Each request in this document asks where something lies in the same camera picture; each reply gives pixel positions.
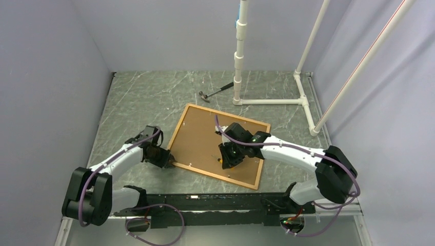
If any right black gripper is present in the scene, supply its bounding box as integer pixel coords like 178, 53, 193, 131
219, 139, 245, 169

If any orange picture frame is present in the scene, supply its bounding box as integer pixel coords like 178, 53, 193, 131
167, 104, 270, 190

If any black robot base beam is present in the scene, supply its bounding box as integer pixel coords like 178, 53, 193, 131
114, 192, 315, 229

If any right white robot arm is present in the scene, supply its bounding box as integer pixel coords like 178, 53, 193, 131
215, 122, 361, 213

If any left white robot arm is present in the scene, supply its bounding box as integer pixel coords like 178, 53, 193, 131
61, 126, 175, 227

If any white PVC pipe stand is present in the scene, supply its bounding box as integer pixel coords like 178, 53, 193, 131
232, 0, 331, 137

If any white diagonal pole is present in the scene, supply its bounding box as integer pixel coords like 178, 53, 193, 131
309, 0, 415, 136

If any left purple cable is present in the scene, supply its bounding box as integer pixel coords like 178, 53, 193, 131
78, 126, 186, 246

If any purple cable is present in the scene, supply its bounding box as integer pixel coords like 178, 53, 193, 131
214, 115, 361, 238
78, 126, 186, 246

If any black handled hammer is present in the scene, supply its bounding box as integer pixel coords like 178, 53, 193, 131
199, 82, 234, 103

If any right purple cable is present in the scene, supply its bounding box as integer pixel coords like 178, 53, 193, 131
214, 115, 361, 238

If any aluminium rail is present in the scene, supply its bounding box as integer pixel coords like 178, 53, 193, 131
55, 199, 370, 245

